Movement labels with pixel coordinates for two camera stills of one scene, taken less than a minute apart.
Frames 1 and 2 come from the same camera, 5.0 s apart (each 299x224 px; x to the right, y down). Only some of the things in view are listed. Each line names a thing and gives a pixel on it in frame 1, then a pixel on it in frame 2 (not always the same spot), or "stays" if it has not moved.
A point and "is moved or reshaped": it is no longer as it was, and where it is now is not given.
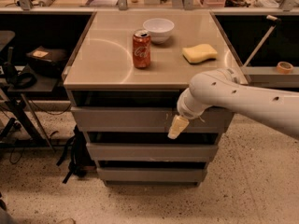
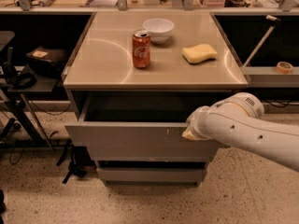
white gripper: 187,112 → 196,123
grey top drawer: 146,119 is moved or reshaped
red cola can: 141,49 stays
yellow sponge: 199,53 stays
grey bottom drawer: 151,175 stays
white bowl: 159,29 stays
